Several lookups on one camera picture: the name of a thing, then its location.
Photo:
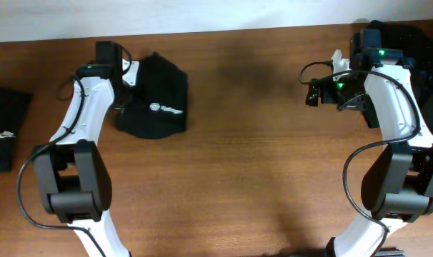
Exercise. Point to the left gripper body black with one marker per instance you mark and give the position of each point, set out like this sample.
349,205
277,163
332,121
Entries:
120,95

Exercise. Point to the folded black Nike garment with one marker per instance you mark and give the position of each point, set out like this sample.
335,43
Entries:
13,108

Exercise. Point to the black clothes pile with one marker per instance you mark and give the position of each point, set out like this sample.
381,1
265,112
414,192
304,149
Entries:
417,45

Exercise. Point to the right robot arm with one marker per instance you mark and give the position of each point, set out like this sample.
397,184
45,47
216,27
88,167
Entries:
388,77

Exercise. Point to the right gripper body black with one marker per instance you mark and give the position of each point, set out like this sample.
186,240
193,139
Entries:
348,93

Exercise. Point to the black t-shirt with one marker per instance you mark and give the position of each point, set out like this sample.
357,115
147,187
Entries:
158,104

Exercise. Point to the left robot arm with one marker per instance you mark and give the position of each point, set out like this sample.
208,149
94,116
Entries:
74,184

